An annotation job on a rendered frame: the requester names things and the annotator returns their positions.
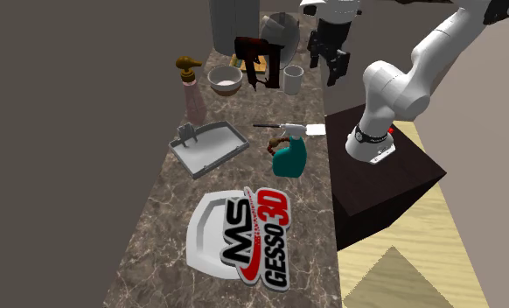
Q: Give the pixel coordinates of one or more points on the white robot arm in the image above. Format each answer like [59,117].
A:
[391,91]

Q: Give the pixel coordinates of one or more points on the dark robot stand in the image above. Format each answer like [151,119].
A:
[378,187]

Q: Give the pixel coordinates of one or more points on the white cup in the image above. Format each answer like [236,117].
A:
[293,81]

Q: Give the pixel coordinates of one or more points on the wooden board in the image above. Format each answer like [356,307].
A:
[261,65]

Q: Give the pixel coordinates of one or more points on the pink soap dispenser gold pump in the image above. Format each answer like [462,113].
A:
[193,98]

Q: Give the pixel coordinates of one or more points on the grey tall container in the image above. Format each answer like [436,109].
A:
[231,25]

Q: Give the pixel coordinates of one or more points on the red black lettered sign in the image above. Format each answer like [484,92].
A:
[258,239]

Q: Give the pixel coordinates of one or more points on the grey tray with rack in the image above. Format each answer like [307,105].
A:
[216,147]

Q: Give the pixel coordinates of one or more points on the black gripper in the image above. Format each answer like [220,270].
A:
[333,34]

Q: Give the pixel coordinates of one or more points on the white bowl brown base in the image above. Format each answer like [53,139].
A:
[224,79]

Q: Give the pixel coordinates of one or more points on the white square plate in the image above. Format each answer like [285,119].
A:
[205,239]

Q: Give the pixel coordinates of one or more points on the grey round pot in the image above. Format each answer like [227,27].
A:
[289,38]

